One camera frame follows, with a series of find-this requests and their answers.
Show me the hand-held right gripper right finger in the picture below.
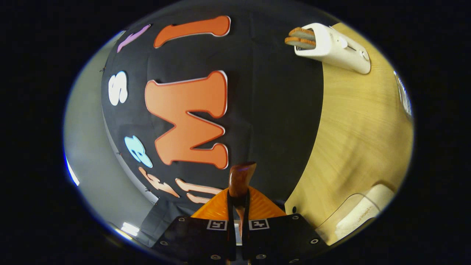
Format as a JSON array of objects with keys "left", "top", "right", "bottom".
[{"left": 241, "top": 187, "right": 330, "bottom": 264}]

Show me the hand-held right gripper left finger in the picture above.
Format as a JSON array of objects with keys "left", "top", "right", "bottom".
[{"left": 151, "top": 188, "right": 236, "bottom": 264}]

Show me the brown wooden spoon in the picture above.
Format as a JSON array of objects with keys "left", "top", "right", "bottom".
[{"left": 228, "top": 161, "right": 257, "bottom": 236}]

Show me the white rice cooker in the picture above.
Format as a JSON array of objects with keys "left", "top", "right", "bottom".
[{"left": 336, "top": 183, "right": 395, "bottom": 241}]

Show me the metal wire chopstick holder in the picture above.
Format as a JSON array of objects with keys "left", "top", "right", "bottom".
[{"left": 394, "top": 71, "right": 412, "bottom": 117}]

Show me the black backdrop cloth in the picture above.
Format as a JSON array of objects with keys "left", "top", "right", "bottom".
[{"left": 101, "top": 0, "right": 324, "bottom": 247}]

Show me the white toaster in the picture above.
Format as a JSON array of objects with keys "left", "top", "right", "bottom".
[{"left": 294, "top": 23, "right": 371, "bottom": 75}]

